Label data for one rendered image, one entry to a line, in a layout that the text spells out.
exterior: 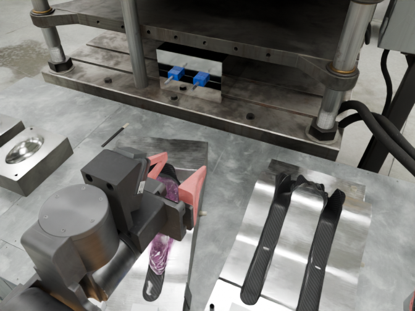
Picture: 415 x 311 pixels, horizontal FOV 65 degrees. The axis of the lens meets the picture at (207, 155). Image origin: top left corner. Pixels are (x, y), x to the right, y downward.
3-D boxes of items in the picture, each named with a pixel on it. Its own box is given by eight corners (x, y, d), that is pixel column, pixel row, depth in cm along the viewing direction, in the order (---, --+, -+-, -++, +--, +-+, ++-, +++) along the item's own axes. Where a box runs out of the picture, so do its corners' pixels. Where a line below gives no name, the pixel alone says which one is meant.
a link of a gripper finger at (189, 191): (173, 139, 45) (131, 184, 39) (220, 155, 43) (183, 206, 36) (176, 174, 50) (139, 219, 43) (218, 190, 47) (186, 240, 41)
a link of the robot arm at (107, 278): (94, 207, 35) (43, 258, 31) (137, 228, 33) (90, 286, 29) (106, 243, 40) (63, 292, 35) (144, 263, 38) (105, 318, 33)
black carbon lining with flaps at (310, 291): (313, 339, 60) (326, 319, 53) (231, 302, 64) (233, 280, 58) (339, 200, 83) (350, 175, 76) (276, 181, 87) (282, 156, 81)
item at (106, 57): (335, 162, 113) (341, 147, 108) (45, 82, 151) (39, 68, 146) (358, 57, 169) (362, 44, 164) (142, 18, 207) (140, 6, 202)
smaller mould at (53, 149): (26, 197, 92) (16, 181, 88) (-13, 181, 97) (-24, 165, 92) (74, 153, 106) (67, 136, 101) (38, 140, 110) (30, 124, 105)
